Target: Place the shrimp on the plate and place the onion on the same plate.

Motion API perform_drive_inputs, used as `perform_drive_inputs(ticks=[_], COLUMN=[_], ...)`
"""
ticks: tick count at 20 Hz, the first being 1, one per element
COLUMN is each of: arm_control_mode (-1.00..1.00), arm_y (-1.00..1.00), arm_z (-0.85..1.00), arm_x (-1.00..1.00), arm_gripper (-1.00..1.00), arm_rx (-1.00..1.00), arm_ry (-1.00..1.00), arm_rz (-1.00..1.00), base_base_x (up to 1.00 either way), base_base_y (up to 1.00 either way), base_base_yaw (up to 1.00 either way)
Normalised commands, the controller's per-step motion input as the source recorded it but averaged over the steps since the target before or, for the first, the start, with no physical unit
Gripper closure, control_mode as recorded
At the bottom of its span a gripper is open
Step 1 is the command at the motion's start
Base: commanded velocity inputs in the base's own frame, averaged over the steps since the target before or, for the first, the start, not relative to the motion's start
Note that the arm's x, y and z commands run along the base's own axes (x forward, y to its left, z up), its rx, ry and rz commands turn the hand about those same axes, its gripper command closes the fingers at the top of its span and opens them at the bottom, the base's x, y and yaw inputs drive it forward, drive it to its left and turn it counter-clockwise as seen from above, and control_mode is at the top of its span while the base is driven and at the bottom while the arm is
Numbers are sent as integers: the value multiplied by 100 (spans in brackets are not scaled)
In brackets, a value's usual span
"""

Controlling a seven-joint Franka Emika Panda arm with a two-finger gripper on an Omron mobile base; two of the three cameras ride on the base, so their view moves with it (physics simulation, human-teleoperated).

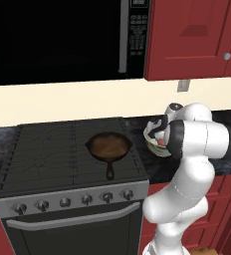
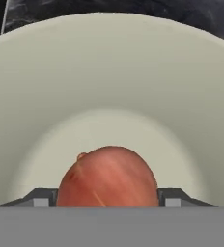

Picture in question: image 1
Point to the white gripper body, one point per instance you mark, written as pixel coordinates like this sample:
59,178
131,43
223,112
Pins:
156,127

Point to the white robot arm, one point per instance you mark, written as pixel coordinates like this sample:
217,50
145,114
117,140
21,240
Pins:
190,186

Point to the red shrimp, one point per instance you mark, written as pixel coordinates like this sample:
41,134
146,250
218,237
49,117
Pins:
161,142

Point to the brown cast iron pan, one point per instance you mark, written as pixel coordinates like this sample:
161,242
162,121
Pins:
109,146

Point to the grey stove knob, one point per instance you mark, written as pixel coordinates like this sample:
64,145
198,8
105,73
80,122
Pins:
107,197
43,205
65,202
127,194
87,199
20,208

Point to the wide red cupboard door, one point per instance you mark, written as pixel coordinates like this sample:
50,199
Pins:
187,36

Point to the round grey cupboard knob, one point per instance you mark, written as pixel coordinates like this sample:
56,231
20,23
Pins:
227,56

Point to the red base cupboard with drawers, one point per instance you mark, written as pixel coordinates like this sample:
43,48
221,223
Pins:
223,205

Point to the black and grey stove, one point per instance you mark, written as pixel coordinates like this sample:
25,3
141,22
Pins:
47,156

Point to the black microwave oven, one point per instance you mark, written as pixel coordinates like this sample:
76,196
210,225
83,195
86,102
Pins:
54,40

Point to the grey wall socket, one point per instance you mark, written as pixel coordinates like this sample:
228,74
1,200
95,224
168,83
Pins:
184,85

